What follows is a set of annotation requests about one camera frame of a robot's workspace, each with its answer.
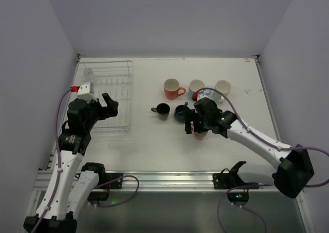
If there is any orange mug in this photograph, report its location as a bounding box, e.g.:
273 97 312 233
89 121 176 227
163 79 186 100

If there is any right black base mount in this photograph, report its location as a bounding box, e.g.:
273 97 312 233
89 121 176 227
212 168 259 190

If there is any white wire dish rack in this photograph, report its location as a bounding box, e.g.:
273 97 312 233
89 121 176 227
59 60 134 138

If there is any brown mug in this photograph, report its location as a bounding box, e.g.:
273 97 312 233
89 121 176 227
151 103 170 120

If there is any aluminium rail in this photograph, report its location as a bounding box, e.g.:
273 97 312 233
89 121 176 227
32 169 277 192

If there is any pink mug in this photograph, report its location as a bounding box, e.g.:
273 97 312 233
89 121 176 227
194 132 208 140

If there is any light blue mug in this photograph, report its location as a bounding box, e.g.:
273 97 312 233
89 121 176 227
188 79 205 100

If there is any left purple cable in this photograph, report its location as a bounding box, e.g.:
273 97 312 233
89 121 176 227
30 85 78 233

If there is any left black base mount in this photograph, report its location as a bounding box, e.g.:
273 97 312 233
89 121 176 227
102 172 123 190

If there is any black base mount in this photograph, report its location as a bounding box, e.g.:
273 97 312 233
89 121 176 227
102 172 123 190
212 168 259 190

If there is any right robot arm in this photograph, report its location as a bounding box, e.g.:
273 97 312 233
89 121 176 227
185 93 314 199

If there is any dark blue mug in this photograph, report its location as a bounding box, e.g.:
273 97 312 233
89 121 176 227
174 102 190 123

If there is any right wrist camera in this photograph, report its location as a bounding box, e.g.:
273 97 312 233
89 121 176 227
191 93 209 102

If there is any white mug gold rim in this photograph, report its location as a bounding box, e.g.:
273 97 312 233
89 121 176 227
214 80 231 103

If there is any clear glass cup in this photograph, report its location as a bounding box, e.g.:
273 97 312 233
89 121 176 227
83 68 95 84

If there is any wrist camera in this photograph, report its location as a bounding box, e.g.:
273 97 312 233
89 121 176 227
191 93 209 102
77 82 97 103

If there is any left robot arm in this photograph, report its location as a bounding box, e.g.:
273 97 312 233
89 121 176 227
23 93 119 232

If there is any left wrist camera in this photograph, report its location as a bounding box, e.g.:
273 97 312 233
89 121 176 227
77 82 97 103

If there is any right round controller board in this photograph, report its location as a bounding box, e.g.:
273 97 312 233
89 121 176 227
227 192 249 207

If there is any left black controller box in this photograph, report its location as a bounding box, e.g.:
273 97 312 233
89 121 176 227
87 192 109 205

